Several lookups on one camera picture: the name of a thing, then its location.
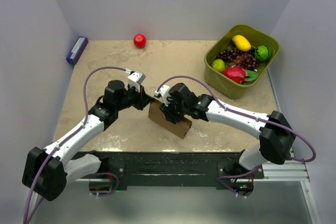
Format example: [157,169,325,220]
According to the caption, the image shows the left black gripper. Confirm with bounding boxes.
[116,83,154,112]

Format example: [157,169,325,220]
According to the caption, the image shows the brown cardboard box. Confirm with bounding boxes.
[148,99,193,139]

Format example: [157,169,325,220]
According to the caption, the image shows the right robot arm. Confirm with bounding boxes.
[154,83,295,178]

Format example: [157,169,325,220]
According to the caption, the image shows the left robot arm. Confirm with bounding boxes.
[22,80,153,201]

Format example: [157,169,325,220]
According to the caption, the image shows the purple rectangular box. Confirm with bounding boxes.
[66,36,89,66]

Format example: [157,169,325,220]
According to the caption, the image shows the green lime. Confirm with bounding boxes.
[212,59,225,72]

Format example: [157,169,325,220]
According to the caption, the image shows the red apple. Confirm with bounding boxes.
[133,34,146,48]

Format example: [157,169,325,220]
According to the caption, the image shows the red dragon fruit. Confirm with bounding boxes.
[222,65,258,84]

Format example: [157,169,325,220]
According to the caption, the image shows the dark purple grapes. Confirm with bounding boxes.
[215,48,259,71]

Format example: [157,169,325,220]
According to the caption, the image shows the yellow mango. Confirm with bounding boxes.
[232,35,251,51]

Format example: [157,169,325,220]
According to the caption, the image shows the small green watermelon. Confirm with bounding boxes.
[254,45,271,62]

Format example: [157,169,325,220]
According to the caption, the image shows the olive green plastic bin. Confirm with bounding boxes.
[204,24,280,100]

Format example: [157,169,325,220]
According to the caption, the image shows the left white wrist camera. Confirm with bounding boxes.
[128,71,146,92]

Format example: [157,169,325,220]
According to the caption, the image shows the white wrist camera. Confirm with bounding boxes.
[128,71,146,92]
[154,85,173,106]

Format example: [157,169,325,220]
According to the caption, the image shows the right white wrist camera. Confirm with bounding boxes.
[154,85,173,106]

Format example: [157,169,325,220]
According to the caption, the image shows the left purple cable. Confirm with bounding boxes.
[23,66,132,224]

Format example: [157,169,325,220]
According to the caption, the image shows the purple cable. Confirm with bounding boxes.
[155,75,317,163]
[23,66,132,224]

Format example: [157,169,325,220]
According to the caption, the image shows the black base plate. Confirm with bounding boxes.
[85,152,264,193]

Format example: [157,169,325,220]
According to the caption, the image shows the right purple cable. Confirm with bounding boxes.
[155,75,317,163]

